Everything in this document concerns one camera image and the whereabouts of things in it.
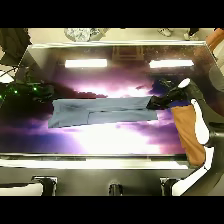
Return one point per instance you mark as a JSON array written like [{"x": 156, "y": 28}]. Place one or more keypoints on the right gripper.
[{"x": 158, "y": 102}]

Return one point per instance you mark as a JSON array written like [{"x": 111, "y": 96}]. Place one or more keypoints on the grey-blue garment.
[{"x": 100, "y": 111}]

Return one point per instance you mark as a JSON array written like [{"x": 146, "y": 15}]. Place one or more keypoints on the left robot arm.
[{"x": 20, "y": 189}]

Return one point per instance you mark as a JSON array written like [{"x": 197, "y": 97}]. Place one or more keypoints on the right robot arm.
[{"x": 201, "y": 126}]

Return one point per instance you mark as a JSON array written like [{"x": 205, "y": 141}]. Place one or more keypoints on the brown garment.
[{"x": 188, "y": 133}]

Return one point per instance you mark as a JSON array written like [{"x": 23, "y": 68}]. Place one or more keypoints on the grey garment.
[{"x": 217, "y": 77}]

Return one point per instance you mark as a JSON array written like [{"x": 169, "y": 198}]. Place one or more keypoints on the person's legs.
[{"x": 166, "y": 32}]

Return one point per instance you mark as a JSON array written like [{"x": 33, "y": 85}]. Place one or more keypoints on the orange garment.
[{"x": 216, "y": 38}]

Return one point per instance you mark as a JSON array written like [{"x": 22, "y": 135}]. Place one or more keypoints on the heap of clothes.
[{"x": 81, "y": 34}]

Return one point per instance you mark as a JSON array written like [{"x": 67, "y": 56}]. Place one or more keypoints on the silver frame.
[{"x": 100, "y": 163}]

